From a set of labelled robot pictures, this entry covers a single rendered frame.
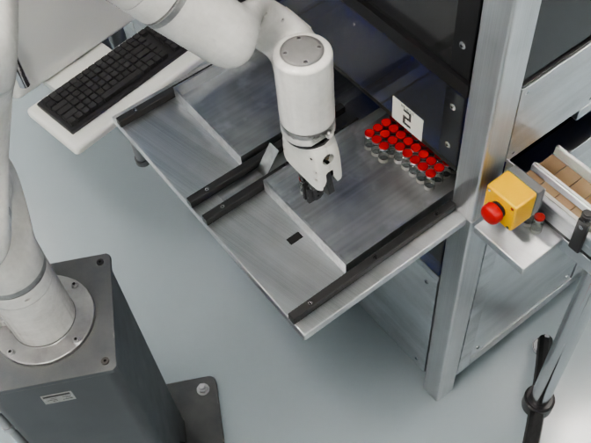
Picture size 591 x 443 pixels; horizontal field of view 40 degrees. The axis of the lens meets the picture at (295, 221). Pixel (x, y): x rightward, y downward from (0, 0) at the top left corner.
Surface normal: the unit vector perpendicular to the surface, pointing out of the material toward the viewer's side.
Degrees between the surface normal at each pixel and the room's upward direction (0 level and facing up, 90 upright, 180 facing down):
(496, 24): 90
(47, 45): 90
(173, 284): 0
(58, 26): 90
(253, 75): 0
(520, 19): 90
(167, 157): 0
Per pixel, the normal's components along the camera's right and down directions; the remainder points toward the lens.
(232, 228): -0.07, -0.57
